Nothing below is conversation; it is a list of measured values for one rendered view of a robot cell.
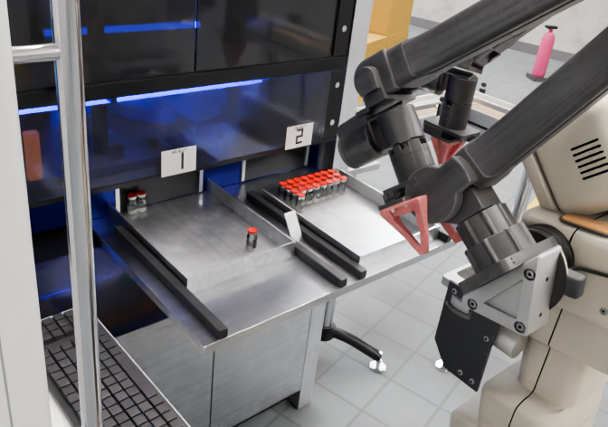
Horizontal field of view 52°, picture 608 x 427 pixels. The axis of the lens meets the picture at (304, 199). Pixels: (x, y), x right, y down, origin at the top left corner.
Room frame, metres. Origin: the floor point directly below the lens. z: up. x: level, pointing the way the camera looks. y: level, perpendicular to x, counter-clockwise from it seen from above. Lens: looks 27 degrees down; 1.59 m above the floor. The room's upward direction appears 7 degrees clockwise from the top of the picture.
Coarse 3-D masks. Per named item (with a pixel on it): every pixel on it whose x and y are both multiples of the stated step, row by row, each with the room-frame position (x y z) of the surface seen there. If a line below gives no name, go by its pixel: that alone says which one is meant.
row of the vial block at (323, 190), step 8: (344, 176) 1.44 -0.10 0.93; (312, 184) 1.37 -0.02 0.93; (320, 184) 1.38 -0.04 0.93; (328, 184) 1.39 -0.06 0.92; (336, 184) 1.41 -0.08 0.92; (344, 184) 1.42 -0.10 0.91; (296, 192) 1.32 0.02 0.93; (304, 192) 1.33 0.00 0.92; (312, 192) 1.35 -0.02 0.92; (320, 192) 1.38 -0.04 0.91; (328, 192) 1.39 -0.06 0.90; (336, 192) 1.41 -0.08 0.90; (344, 192) 1.43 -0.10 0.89; (312, 200) 1.36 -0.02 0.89; (320, 200) 1.38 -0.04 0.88
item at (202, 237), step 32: (224, 192) 1.30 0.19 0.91; (128, 224) 1.11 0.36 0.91; (160, 224) 1.17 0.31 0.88; (192, 224) 1.18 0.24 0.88; (224, 224) 1.20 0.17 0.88; (256, 224) 1.21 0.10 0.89; (160, 256) 1.01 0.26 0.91; (192, 256) 1.06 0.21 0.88; (224, 256) 1.07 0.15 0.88; (256, 256) 1.04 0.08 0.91; (288, 256) 1.10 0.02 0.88; (192, 288) 0.94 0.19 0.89
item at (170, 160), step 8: (168, 152) 1.19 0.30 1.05; (176, 152) 1.21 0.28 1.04; (184, 152) 1.22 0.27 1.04; (192, 152) 1.23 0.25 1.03; (168, 160) 1.19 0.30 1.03; (176, 160) 1.21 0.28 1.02; (184, 160) 1.22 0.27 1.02; (192, 160) 1.23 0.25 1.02; (168, 168) 1.19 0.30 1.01; (176, 168) 1.21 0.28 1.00; (184, 168) 1.22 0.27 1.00; (192, 168) 1.23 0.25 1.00
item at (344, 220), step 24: (264, 192) 1.33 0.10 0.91; (360, 192) 1.45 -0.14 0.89; (312, 216) 1.29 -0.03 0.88; (336, 216) 1.31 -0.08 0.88; (360, 216) 1.32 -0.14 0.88; (408, 216) 1.33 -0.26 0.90; (336, 240) 1.14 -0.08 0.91; (360, 240) 1.21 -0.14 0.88; (384, 240) 1.22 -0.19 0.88; (432, 240) 1.25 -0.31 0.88; (360, 264) 1.09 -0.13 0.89
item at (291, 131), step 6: (294, 126) 1.43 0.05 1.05; (300, 126) 1.45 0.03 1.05; (306, 126) 1.46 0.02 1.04; (312, 126) 1.47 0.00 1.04; (288, 132) 1.42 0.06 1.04; (294, 132) 1.43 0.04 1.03; (300, 132) 1.45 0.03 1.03; (306, 132) 1.46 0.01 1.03; (288, 138) 1.42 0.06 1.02; (294, 138) 1.43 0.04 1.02; (300, 138) 1.45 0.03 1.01; (306, 138) 1.46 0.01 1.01; (288, 144) 1.42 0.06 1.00; (294, 144) 1.44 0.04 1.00; (300, 144) 1.45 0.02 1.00; (306, 144) 1.46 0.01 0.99
